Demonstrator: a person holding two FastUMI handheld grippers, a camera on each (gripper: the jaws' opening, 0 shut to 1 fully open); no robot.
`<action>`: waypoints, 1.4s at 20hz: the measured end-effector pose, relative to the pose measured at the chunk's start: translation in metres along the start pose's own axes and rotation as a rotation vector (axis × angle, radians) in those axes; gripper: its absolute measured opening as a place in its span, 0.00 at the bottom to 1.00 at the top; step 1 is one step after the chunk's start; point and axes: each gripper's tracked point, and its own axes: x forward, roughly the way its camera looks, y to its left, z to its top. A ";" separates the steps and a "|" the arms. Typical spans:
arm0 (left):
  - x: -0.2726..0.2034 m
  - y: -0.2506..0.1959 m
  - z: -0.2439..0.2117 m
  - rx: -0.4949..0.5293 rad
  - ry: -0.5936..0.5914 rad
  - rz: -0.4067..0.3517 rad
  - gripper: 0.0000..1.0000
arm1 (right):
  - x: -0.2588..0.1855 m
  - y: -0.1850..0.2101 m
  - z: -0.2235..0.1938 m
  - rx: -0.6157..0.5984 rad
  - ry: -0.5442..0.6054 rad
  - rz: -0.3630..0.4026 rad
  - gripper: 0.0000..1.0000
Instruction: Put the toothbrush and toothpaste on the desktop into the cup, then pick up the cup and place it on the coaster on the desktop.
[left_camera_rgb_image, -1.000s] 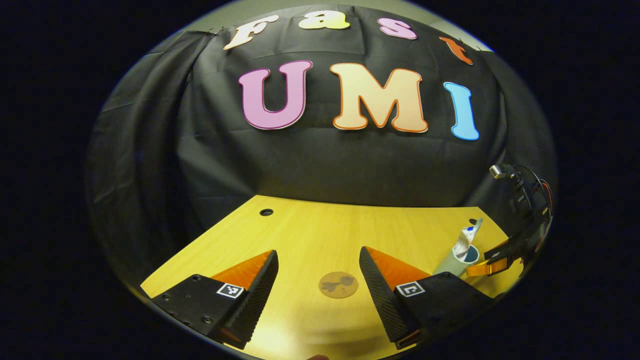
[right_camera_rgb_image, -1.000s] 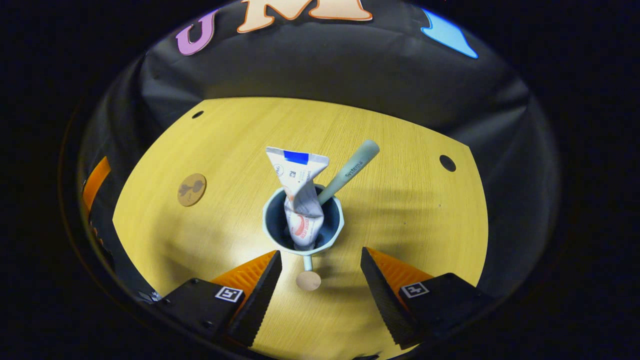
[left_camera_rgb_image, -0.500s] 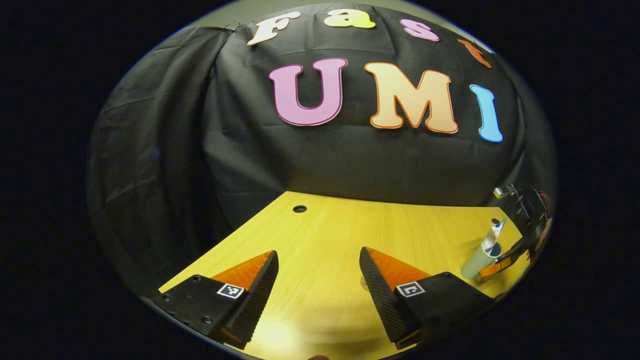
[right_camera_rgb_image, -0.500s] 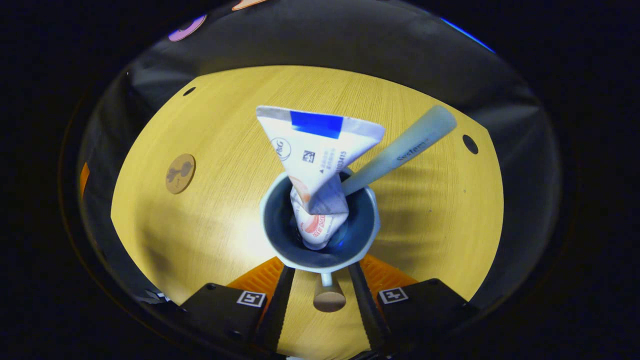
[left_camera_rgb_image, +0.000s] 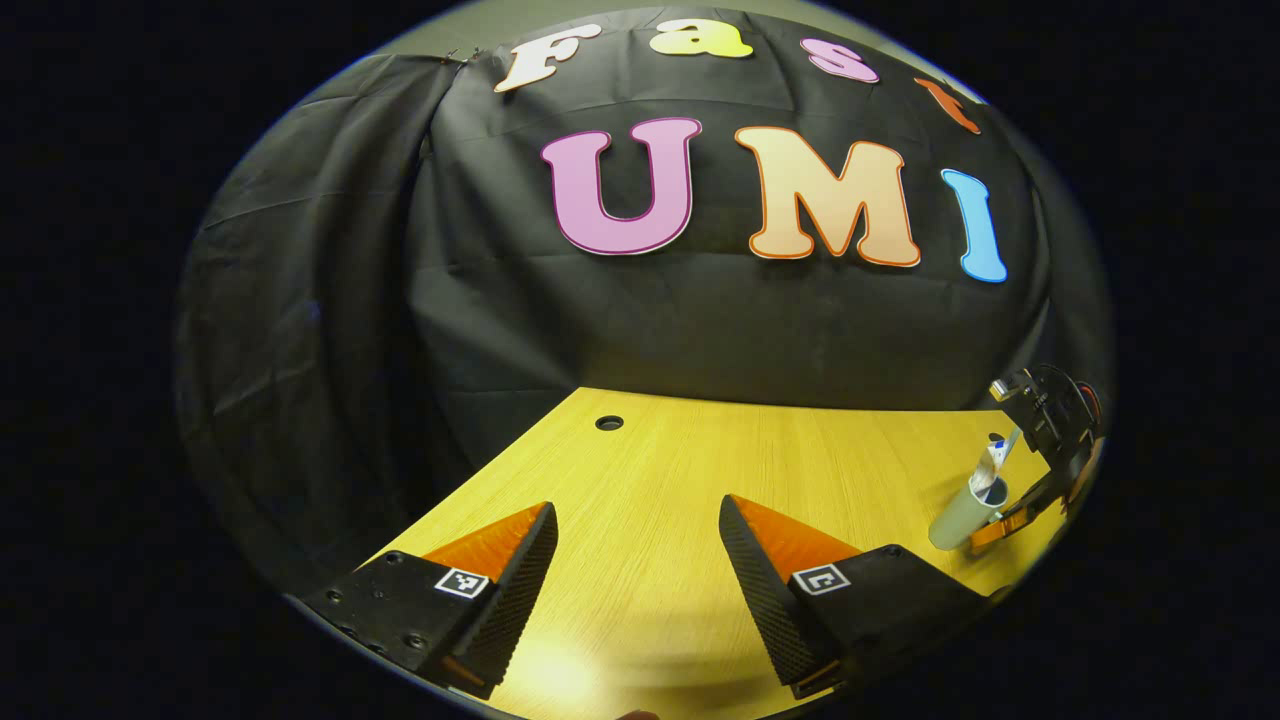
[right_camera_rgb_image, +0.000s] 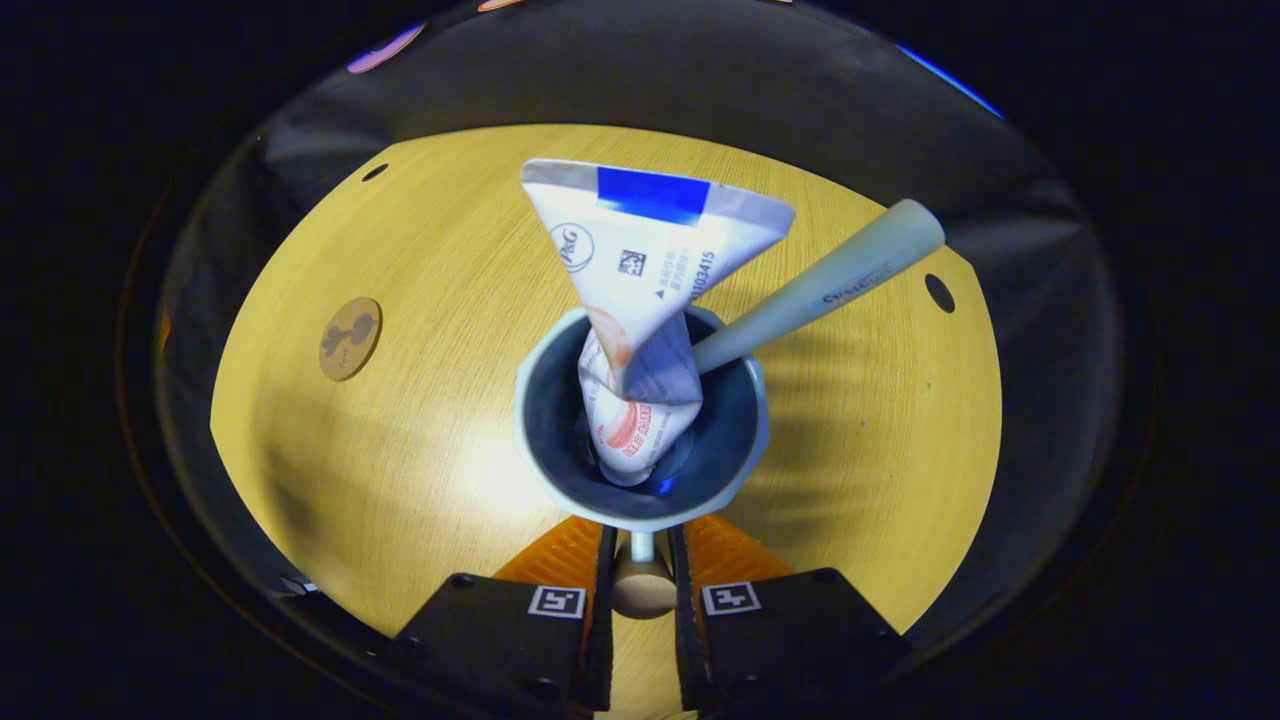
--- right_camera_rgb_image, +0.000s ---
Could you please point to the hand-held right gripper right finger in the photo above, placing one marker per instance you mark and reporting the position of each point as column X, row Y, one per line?
column 800, row 640

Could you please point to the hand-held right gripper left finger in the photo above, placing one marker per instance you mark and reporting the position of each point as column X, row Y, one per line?
column 480, row 640

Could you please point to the round brown coaster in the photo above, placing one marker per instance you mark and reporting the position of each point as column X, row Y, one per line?
column 350, row 338

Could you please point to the pale grey toothbrush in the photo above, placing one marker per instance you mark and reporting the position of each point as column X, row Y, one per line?
column 830, row 285

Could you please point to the white toothpaste tube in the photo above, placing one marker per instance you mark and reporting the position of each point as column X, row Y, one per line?
column 640, row 250

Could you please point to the black backdrop cloth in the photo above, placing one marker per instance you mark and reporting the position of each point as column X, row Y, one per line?
column 700, row 80

